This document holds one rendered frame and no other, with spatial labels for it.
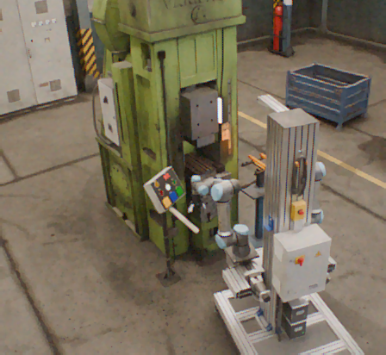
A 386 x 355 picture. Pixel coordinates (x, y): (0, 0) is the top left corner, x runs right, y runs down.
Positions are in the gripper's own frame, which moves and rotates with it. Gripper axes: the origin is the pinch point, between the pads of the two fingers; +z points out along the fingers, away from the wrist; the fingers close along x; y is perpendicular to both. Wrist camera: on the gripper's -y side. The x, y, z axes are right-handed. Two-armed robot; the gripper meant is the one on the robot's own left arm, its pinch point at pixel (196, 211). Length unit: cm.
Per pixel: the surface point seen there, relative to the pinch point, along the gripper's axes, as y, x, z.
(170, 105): -58, -2, -76
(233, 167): -78, 67, 12
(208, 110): -53, 33, -67
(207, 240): -49, 25, 75
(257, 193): -41, 77, 26
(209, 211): -45, 27, 37
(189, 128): -50, 13, -54
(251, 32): -763, 401, 57
